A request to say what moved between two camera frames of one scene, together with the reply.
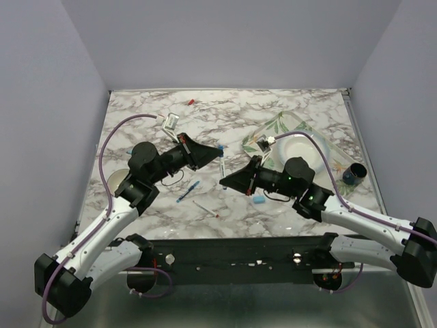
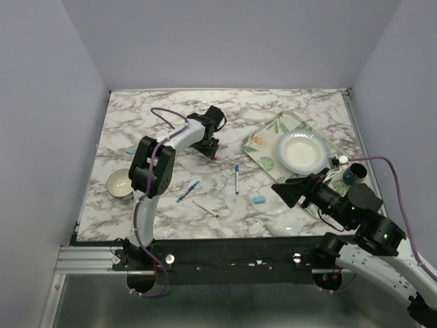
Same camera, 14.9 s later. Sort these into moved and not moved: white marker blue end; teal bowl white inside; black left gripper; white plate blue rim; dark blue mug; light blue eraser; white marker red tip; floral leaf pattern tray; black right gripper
Moved: white marker blue end; black left gripper; black right gripper
Not moved: floral leaf pattern tray; white marker red tip; white plate blue rim; teal bowl white inside; dark blue mug; light blue eraser
